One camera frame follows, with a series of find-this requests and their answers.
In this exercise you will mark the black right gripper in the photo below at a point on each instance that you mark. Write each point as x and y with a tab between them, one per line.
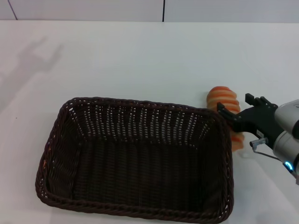
259	121

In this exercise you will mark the orange striped bread roll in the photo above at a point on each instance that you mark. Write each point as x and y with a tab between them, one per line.
222	98

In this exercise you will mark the dark brown wicker basket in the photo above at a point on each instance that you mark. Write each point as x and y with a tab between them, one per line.
130	163

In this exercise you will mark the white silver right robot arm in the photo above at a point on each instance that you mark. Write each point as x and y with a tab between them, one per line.
288	130

